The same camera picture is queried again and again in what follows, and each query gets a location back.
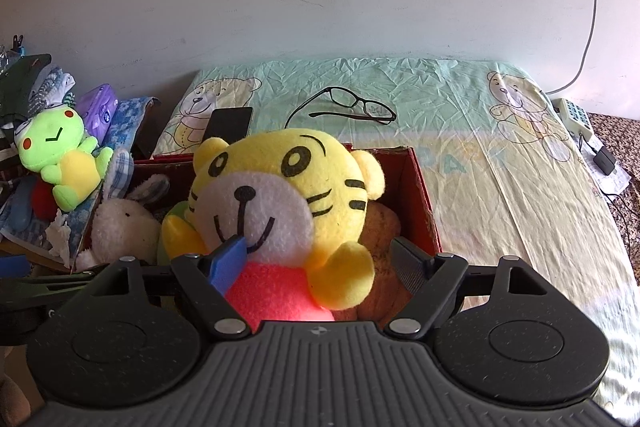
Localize white paper stack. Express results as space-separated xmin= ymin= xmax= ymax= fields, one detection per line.
xmin=575 ymin=134 xmax=631 ymax=197

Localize white power strip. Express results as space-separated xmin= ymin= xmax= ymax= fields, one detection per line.
xmin=552 ymin=98 xmax=593 ymax=141

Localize red cardboard box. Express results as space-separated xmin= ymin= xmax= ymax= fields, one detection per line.
xmin=74 ymin=148 xmax=440 ymax=260

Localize black adapter cable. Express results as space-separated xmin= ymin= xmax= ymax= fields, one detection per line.
xmin=577 ymin=133 xmax=624 ymax=198

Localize black eyeglasses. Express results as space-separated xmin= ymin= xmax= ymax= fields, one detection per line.
xmin=284 ymin=86 xmax=397 ymax=128

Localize black smartphone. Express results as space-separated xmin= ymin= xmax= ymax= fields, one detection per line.
xmin=203 ymin=106 xmax=253 ymax=144

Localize purple plastic toy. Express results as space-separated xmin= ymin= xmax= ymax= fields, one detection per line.
xmin=75 ymin=83 xmax=118 ymax=145

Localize black power adapter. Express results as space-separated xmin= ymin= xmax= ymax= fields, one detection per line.
xmin=593 ymin=146 xmax=616 ymax=176

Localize white wall cable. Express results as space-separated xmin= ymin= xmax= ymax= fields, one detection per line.
xmin=544 ymin=0 xmax=609 ymax=96

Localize green frog plush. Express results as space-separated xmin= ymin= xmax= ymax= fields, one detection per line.
xmin=14 ymin=104 xmax=114 ymax=212

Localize green plush doll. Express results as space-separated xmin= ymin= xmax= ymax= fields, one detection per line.
xmin=157 ymin=202 xmax=205 ymax=265

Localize yellow tiger plush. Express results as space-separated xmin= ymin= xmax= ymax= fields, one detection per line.
xmin=184 ymin=128 xmax=385 ymax=329

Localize cartoon bear bed sheet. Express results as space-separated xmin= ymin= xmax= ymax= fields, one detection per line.
xmin=156 ymin=57 xmax=639 ymax=425

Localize brown plush toy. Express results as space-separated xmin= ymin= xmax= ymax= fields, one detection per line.
xmin=333 ymin=202 xmax=411 ymax=327

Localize brown floral cloth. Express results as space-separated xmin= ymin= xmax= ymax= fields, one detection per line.
xmin=588 ymin=113 xmax=640 ymax=281

